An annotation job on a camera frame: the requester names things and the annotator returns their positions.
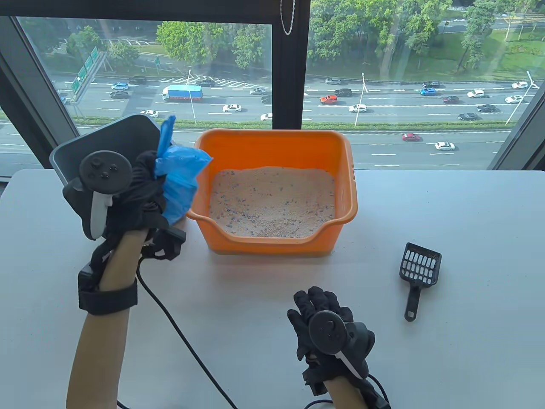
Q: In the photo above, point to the black litter scoop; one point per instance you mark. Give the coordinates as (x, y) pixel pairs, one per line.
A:
(413, 298)

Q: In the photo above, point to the black and white controller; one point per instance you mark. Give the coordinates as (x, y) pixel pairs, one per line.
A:
(330, 332)
(100, 174)

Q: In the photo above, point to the person's left hand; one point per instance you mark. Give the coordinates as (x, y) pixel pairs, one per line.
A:
(140, 196)

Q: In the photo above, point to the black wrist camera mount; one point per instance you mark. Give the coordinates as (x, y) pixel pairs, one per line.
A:
(377, 394)
(106, 298)

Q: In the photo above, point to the blue plastic bag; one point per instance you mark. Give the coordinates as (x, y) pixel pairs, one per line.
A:
(181, 179)

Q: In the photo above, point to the black window frame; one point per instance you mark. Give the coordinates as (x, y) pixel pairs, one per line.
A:
(290, 85)

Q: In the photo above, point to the street lamp post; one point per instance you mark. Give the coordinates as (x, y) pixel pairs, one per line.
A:
(359, 100)
(191, 96)
(521, 99)

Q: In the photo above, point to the orange plastic litter box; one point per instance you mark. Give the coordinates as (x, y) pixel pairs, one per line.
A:
(264, 149)

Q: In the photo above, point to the green road sign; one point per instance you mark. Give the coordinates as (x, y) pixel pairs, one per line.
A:
(85, 70)

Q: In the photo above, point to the person's right hand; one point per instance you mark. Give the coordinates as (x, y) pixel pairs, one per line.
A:
(315, 306)

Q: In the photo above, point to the person's left forearm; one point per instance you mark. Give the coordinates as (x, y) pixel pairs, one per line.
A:
(102, 341)

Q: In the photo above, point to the grey trash bin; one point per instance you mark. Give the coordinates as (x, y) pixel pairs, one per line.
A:
(123, 136)

